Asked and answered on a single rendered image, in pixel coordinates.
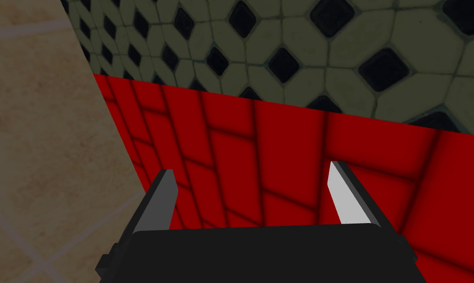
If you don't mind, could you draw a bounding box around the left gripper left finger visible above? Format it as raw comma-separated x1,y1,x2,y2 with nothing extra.
127,169,179,240

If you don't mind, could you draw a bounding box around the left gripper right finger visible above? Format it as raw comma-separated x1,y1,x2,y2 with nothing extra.
326,160,398,236

